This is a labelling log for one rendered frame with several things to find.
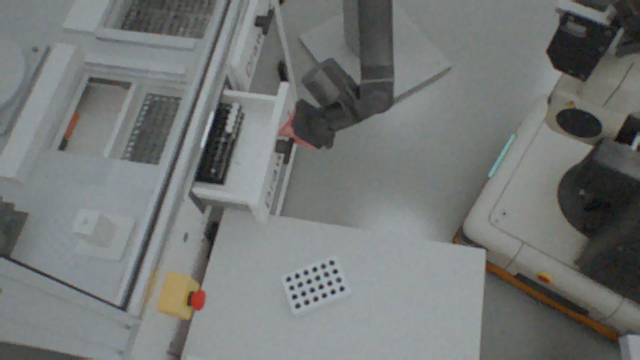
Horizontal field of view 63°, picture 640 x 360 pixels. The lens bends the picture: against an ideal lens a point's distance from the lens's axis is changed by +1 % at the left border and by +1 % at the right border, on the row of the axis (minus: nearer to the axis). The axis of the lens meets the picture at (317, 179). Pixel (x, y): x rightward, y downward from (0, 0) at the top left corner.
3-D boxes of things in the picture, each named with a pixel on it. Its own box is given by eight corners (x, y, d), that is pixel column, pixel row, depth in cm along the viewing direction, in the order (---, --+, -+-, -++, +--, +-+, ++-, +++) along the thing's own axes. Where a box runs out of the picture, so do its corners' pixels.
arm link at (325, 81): (391, 105, 89) (392, 84, 96) (351, 52, 85) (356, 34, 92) (336, 139, 95) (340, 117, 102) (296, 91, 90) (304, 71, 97)
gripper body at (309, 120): (294, 100, 102) (319, 88, 97) (331, 124, 108) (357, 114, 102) (287, 128, 100) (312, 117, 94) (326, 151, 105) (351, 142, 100)
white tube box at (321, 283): (336, 259, 111) (336, 254, 108) (351, 296, 108) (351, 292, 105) (282, 280, 111) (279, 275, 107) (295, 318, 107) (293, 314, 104)
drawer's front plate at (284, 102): (295, 109, 121) (289, 81, 111) (266, 225, 110) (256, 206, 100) (287, 108, 121) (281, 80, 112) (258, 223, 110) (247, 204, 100)
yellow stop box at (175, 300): (203, 284, 103) (192, 275, 97) (193, 321, 101) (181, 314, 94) (179, 280, 104) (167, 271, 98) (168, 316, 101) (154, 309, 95)
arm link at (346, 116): (361, 128, 93) (373, 108, 97) (338, 99, 91) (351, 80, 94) (335, 138, 99) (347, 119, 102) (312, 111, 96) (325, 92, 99)
